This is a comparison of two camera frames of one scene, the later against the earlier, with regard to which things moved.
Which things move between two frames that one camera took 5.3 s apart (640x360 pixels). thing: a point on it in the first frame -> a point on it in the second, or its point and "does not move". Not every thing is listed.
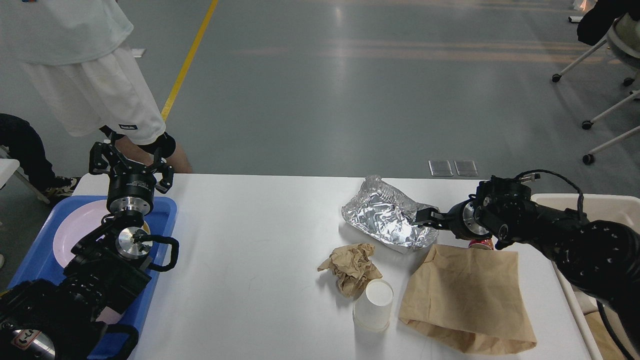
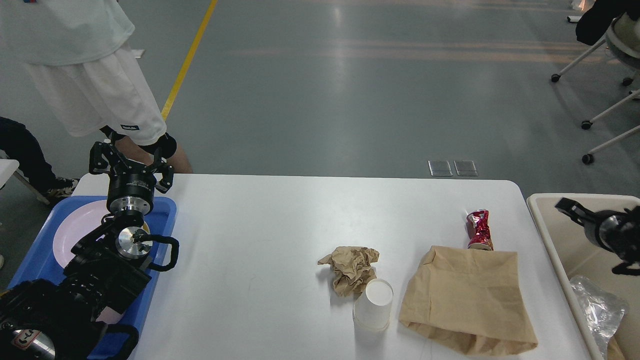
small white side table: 8,167 does not move
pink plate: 83,223 does not move
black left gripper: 128,194 does not move
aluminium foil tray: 379,208 -> 603,313
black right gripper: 465,221 -> 608,231
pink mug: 109,316 does not move
